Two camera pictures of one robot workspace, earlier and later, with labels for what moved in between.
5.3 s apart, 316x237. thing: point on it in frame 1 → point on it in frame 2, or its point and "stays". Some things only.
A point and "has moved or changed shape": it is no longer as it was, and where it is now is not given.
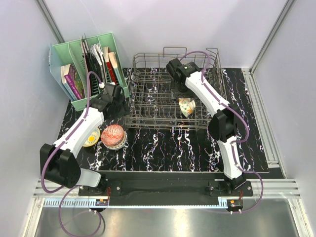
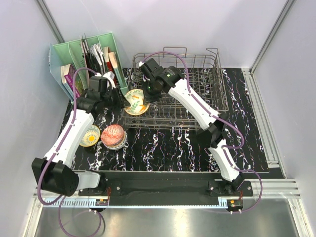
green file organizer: (81, 67) stays
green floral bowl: (186, 105) has moved or changed shape
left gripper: (122, 111) → (122, 101)
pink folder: (84, 55) stays
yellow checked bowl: (94, 138) stays
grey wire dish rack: (159, 100) stays
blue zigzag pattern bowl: (112, 135) stays
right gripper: (175, 93) → (150, 98)
